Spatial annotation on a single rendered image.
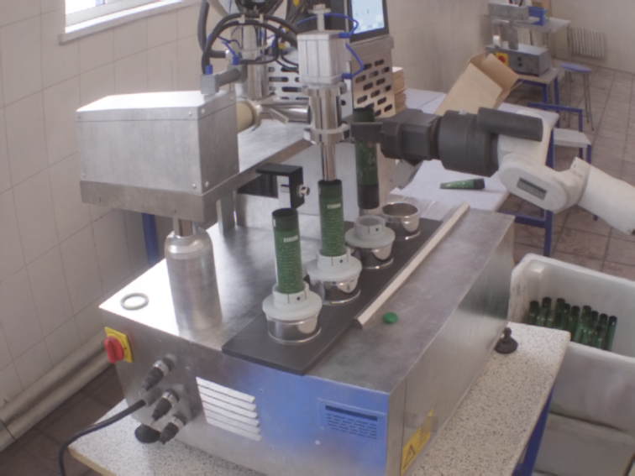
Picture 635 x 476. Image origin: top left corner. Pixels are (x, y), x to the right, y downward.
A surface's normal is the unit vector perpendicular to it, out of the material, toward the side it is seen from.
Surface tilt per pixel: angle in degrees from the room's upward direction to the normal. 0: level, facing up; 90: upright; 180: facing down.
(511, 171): 118
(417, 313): 0
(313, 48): 90
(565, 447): 96
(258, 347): 0
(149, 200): 90
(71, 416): 0
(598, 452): 96
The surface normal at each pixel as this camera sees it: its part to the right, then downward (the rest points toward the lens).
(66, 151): 0.88, 0.15
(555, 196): -0.40, 0.77
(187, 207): -0.48, 0.39
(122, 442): -0.05, -0.91
